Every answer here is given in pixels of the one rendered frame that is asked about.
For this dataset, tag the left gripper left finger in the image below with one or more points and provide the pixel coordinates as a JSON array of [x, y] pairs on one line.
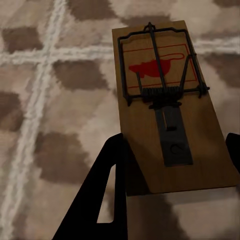
[[80, 222]]

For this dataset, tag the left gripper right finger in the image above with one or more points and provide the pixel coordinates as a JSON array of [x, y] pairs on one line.
[[233, 145]]

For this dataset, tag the mousetrap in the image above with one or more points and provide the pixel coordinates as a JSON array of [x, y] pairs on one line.
[[172, 138]]

